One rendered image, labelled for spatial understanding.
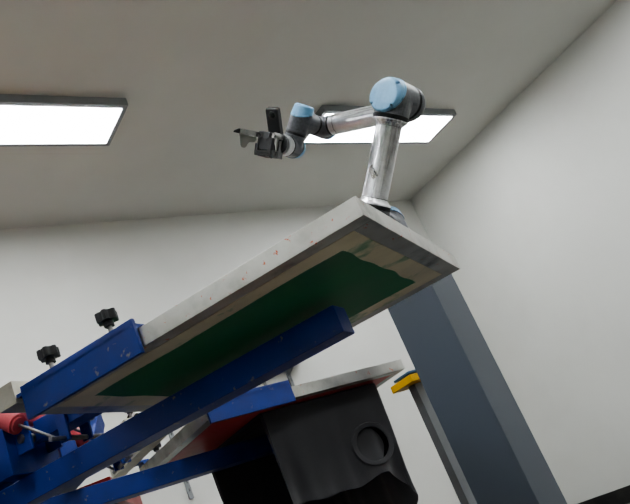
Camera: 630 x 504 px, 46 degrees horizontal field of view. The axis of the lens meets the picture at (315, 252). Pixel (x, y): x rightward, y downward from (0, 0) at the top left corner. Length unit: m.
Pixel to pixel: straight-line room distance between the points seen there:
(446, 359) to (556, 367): 3.79
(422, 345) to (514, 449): 0.41
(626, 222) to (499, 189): 1.12
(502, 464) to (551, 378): 3.87
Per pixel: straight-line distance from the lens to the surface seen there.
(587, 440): 6.09
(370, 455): 2.52
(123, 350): 1.42
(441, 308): 2.33
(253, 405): 2.25
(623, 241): 5.61
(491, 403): 2.29
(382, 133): 2.40
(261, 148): 2.49
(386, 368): 2.59
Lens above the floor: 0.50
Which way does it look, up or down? 21 degrees up
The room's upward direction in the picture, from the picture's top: 23 degrees counter-clockwise
